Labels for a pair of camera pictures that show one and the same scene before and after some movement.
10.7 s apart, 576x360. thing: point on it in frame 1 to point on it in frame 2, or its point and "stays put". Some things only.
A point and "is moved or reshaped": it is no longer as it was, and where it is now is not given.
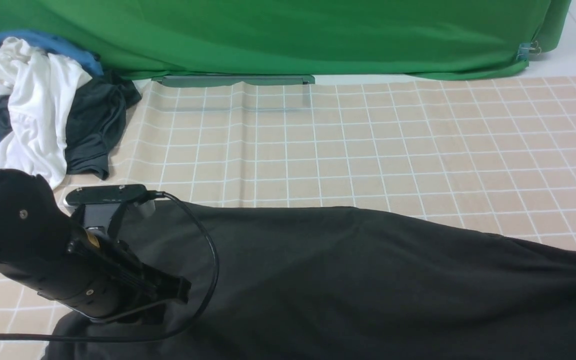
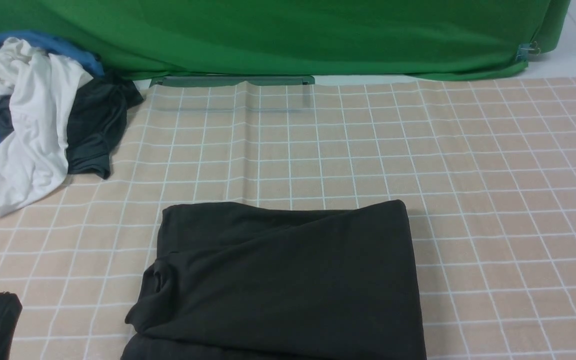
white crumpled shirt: (38, 83) stays put
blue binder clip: (526, 49) stays put
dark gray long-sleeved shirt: (283, 282) is moved or reshaped
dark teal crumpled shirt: (94, 120) stays put
